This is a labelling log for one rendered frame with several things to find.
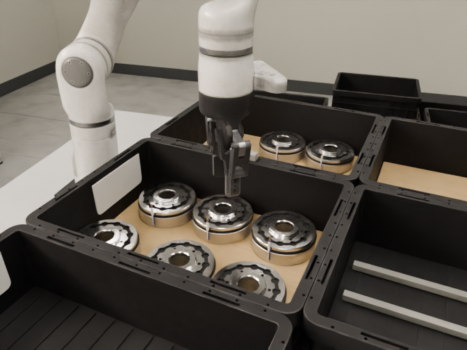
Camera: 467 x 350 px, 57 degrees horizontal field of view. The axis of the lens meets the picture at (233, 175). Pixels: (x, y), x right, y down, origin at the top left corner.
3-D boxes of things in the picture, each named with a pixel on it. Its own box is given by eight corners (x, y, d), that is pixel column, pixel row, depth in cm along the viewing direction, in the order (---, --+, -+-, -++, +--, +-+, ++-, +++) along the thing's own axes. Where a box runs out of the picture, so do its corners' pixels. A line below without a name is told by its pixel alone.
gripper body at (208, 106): (191, 76, 61) (193, 137, 66) (208, 96, 54) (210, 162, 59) (240, 71, 63) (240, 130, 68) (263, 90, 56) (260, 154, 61)
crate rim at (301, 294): (23, 234, 61) (18, 220, 59) (146, 146, 84) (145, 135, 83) (296, 334, 46) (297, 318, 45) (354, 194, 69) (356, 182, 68)
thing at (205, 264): (130, 276, 61) (129, 273, 60) (168, 235, 68) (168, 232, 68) (192, 299, 57) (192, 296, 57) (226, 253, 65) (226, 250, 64)
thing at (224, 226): (181, 221, 72) (181, 218, 71) (210, 192, 79) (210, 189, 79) (237, 237, 68) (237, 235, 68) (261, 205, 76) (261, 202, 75)
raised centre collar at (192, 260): (155, 267, 61) (155, 264, 61) (174, 247, 65) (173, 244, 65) (185, 278, 60) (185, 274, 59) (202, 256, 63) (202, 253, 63)
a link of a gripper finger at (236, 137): (224, 123, 59) (222, 136, 60) (234, 147, 56) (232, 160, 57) (240, 121, 59) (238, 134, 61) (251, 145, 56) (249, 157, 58)
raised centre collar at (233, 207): (203, 214, 72) (203, 212, 72) (216, 200, 76) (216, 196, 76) (229, 222, 71) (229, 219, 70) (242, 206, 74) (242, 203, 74)
